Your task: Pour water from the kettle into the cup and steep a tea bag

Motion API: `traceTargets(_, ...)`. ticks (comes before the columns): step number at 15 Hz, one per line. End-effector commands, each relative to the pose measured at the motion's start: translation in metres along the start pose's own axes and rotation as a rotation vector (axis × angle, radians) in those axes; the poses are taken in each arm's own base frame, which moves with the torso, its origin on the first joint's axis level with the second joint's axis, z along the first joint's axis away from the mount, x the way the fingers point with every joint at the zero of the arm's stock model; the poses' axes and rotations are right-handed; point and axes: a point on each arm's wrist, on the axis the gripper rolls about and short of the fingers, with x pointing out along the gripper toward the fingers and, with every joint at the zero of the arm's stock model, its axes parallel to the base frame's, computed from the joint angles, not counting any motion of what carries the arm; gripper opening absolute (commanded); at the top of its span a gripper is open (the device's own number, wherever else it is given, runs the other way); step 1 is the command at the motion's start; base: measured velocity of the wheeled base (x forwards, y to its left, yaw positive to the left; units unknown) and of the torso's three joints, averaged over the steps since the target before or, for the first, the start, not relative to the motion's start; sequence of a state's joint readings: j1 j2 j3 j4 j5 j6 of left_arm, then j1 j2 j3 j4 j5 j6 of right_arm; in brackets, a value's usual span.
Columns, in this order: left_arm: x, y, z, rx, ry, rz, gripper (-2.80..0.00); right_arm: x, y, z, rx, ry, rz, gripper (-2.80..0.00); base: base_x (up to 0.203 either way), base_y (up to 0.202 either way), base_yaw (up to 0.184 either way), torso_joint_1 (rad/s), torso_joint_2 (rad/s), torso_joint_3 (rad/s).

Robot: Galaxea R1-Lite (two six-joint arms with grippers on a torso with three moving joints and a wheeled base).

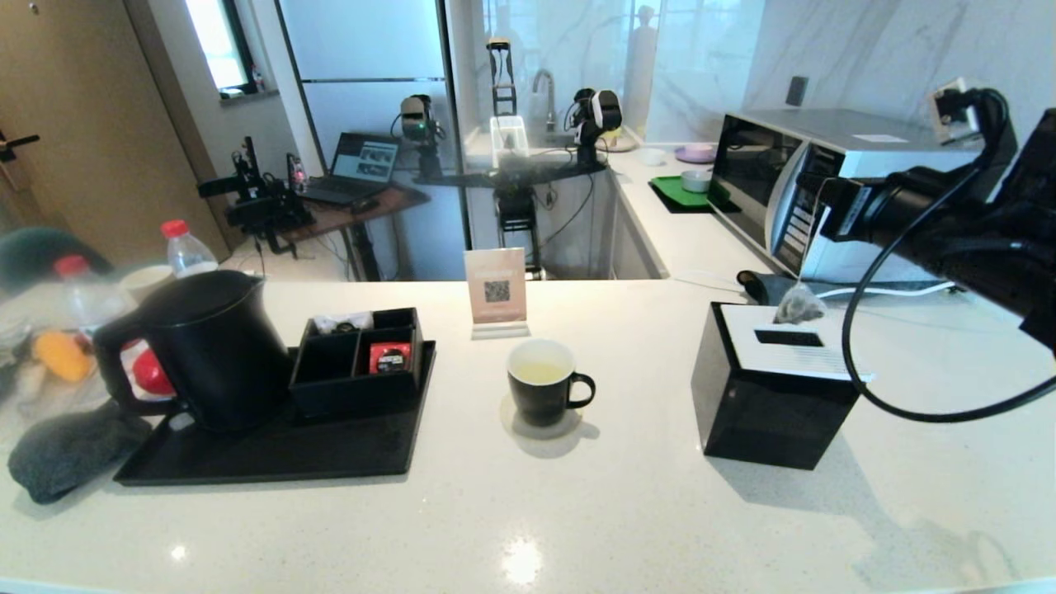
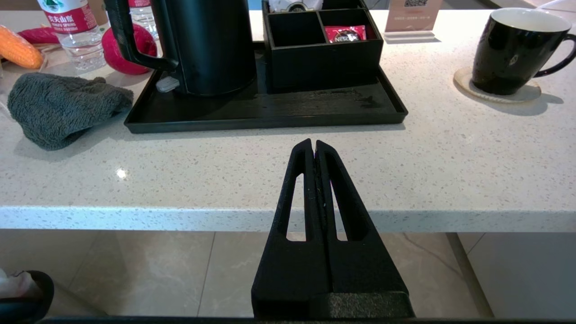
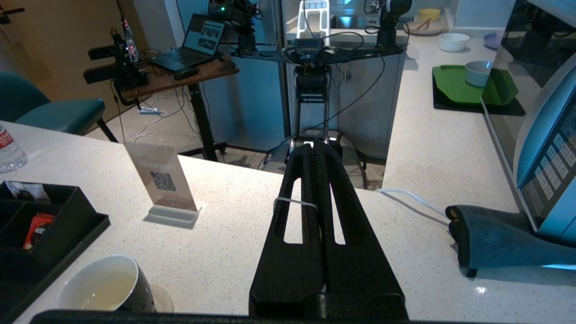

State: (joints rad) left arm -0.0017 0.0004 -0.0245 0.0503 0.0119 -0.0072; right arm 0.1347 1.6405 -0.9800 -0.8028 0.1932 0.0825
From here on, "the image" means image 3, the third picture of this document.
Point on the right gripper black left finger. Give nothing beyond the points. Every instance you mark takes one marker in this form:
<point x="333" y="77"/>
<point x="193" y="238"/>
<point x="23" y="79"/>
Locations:
<point x="288" y="274"/>

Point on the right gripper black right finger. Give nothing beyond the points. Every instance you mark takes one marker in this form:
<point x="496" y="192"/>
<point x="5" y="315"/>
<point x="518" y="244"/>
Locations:
<point x="360" y="274"/>

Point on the red Nescafe sachet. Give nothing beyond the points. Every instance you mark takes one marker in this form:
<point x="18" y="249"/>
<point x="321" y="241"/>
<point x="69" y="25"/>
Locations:
<point x="38" y="229"/>

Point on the round white coaster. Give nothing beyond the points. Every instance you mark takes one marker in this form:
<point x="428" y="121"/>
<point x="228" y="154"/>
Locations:
<point x="164" y="299"/>

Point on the black silver cylinder motor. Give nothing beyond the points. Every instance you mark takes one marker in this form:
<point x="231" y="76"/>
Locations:
<point x="335" y="137"/>

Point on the dark slate cloth bundle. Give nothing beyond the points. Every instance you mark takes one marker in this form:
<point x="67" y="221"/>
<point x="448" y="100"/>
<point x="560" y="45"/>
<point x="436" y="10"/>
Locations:
<point x="495" y="238"/>

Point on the QR code sign stand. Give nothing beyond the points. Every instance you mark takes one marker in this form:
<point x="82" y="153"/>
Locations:
<point x="162" y="180"/>

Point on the grey kitchen base cabinet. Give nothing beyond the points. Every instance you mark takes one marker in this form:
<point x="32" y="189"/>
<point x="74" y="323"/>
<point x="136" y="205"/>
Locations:
<point x="369" y="112"/>

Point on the frosted glass sliding door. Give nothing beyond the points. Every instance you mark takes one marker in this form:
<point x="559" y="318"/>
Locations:
<point x="252" y="99"/>

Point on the black metal rack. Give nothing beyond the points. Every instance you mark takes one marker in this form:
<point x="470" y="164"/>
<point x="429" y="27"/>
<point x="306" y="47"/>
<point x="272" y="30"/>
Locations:
<point x="310" y="94"/>

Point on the black mug white inside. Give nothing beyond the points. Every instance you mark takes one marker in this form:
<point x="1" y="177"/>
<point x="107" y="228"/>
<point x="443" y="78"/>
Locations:
<point x="103" y="283"/>

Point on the green tray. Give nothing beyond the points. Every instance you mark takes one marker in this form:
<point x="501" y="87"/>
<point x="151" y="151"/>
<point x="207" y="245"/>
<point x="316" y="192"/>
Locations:
<point x="454" y="85"/>

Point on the white floor power strip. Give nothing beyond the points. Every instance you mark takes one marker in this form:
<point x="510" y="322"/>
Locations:
<point x="148" y="110"/>

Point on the brown wooden desk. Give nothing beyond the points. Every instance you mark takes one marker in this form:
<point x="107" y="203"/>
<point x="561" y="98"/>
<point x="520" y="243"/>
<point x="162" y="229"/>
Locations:
<point x="211" y="72"/>

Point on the black horizontal crossbar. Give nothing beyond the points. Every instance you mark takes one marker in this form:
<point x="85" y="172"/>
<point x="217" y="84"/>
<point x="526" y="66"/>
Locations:
<point x="270" y="54"/>

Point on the black compartment organizer box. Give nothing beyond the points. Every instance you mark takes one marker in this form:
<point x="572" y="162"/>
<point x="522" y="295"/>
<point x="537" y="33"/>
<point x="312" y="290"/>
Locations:
<point x="67" y="225"/>

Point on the silver microwave oven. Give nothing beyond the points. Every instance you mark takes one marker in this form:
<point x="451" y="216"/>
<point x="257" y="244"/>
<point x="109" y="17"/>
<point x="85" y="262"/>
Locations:
<point x="540" y="135"/>

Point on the small grey bowl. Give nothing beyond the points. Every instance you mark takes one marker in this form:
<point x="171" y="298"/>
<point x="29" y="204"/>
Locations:
<point x="478" y="74"/>

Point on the open black laptop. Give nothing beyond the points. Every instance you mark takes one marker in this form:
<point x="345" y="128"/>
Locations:
<point x="204" y="38"/>

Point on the small white cup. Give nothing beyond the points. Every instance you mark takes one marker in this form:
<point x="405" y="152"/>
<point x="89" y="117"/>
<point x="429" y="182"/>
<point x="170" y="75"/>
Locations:
<point x="453" y="42"/>

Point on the beige round plate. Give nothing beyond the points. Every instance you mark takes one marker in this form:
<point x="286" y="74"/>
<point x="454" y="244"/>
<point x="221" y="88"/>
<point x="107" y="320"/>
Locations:
<point x="423" y="29"/>

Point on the black and white device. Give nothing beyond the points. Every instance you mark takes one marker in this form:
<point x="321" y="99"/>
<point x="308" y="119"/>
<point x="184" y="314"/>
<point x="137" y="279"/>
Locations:
<point x="391" y="18"/>

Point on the grey device green light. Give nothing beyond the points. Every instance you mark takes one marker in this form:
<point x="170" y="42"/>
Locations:
<point x="238" y="18"/>

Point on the black rectangular serving tray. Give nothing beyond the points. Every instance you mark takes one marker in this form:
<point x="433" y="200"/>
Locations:
<point x="27" y="288"/>

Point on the small yellow bowl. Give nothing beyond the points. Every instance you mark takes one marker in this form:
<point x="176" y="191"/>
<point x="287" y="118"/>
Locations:
<point x="429" y="14"/>

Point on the green chair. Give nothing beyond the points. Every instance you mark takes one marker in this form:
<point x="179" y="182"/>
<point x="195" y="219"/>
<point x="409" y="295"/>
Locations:
<point x="54" y="114"/>

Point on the clear plastic bottle red cap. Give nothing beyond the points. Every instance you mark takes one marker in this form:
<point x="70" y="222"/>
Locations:
<point x="9" y="150"/>

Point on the brown wooden door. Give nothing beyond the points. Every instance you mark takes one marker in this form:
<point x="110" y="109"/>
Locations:
<point x="58" y="45"/>

